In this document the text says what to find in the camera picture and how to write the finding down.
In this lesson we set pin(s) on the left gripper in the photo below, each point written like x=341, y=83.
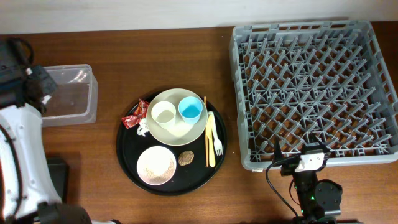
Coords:
x=38, y=86

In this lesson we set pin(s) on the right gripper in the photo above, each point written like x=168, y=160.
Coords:
x=289, y=168

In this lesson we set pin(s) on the brown cookie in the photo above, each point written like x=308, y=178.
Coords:
x=185, y=158

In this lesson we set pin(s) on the red snack wrapper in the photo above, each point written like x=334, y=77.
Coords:
x=137, y=116

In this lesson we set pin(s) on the small white tissue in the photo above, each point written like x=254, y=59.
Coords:
x=143, y=127

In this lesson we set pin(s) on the cream plastic cup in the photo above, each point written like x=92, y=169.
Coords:
x=164, y=114

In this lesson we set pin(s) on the pink small bowl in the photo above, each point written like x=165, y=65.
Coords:
x=156, y=165

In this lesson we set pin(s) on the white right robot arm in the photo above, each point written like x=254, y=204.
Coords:
x=319, y=200

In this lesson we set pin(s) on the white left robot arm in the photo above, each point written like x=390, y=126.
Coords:
x=28, y=193

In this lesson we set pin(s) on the clear plastic waste bin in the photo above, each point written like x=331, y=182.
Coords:
x=76, y=97

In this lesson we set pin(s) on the grey dishwasher rack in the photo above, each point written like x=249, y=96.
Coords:
x=326, y=78

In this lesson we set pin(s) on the black food waste tray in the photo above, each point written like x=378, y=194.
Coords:
x=59, y=172

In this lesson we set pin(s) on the white plastic fork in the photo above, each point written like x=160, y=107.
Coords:
x=216, y=142

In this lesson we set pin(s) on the yellow plastic knife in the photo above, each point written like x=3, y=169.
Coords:
x=208, y=130

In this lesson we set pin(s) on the wooden chopstick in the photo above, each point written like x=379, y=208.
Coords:
x=206, y=138

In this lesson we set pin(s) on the black round tray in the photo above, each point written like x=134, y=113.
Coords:
x=129, y=146

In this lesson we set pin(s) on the light blue plastic cup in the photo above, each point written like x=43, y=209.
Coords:
x=190, y=109

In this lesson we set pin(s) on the cream round plate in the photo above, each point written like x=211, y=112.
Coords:
x=181, y=133

